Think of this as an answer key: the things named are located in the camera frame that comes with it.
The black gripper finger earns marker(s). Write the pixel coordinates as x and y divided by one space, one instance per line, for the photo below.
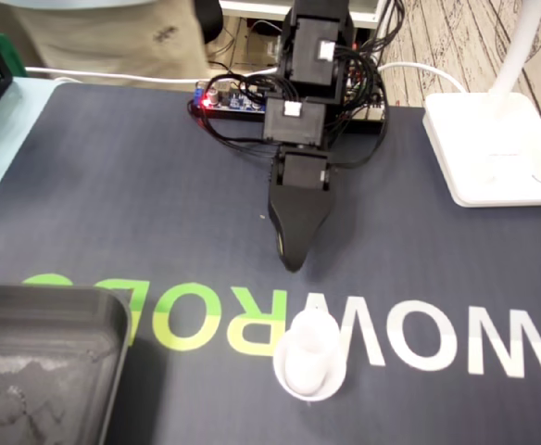
305 218
276 232

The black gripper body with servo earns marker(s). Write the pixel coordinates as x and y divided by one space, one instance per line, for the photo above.
303 171

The blue voltage converter board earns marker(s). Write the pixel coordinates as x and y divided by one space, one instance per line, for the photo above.
233 99

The short white plastic cup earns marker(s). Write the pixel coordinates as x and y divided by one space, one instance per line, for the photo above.
335 380

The dark grey WOWROBO mat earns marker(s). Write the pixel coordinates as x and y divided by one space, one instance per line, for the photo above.
113 185

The standing person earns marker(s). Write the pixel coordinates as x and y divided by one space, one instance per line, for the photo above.
90 37

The black plastic tray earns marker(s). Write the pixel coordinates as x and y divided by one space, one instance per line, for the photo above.
43 371

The dark green box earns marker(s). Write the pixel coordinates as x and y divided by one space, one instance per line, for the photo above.
13 55

